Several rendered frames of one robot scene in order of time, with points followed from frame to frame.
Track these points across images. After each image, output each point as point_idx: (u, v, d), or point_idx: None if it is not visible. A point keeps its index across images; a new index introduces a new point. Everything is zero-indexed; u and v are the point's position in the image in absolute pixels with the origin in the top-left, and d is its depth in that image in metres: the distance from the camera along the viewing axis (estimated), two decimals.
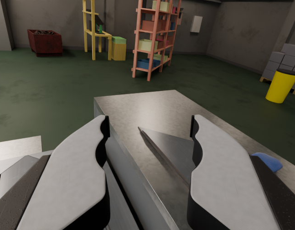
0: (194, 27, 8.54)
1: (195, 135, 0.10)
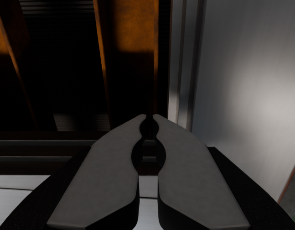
0: None
1: (156, 135, 0.10)
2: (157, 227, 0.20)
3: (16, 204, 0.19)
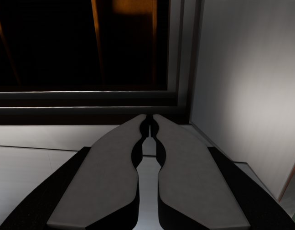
0: None
1: (156, 135, 0.10)
2: (156, 194, 0.17)
3: None
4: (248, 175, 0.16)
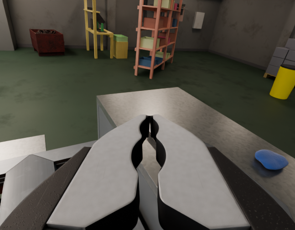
0: (196, 23, 8.46)
1: (156, 135, 0.10)
2: None
3: None
4: None
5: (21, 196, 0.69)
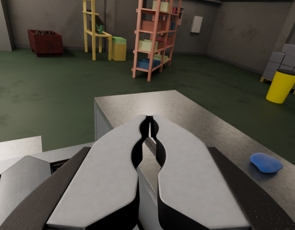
0: (194, 27, 8.54)
1: (156, 135, 0.10)
2: None
3: None
4: None
5: (16, 197, 0.69)
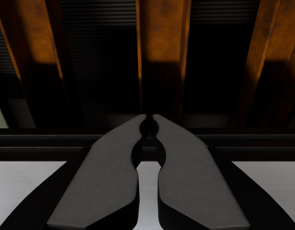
0: None
1: (156, 135, 0.10)
2: None
3: None
4: None
5: None
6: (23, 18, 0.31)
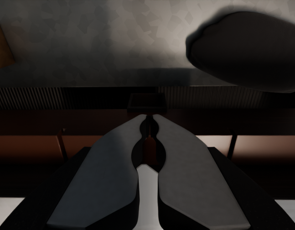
0: None
1: (156, 135, 0.10)
2: None
3: None
4: None
5: None
6: None
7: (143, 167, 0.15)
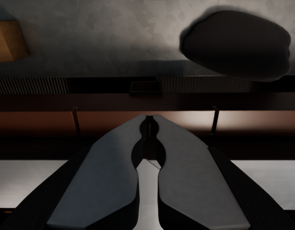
0: None
1: (156, 135, 0.10)
2: None
3: None
4: None
5: None
6: None
7: (143, 160, 0.22)
